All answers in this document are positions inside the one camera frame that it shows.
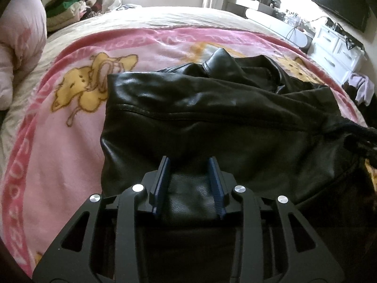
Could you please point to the white drawer dresser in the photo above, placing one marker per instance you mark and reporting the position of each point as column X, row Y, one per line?
column 332, row 50

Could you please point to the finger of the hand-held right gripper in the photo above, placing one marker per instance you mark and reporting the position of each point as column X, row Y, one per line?
column 363, row 144

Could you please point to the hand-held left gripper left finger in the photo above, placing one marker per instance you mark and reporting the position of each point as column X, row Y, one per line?
column 161, row 187

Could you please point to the black cloth heap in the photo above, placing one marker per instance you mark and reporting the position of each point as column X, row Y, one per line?
column 352, row 95

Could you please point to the white desk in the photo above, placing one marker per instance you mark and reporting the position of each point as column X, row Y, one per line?
column 274, row 25

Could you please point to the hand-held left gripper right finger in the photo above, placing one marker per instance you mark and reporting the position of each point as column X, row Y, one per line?
column 216, row 188

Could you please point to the lavender garment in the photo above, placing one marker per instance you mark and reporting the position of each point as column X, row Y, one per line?
column 363, row 88

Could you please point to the pink printed blanket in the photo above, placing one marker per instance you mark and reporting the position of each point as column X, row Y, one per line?
column 59, row 153

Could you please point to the black flat television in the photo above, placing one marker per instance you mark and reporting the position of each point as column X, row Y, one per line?
column 341, row 1

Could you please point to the pile of folded clothes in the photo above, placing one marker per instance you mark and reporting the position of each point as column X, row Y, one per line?
column 66, row 8

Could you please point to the black leather jacket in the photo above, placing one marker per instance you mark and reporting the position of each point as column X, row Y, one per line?
column 206, row 118

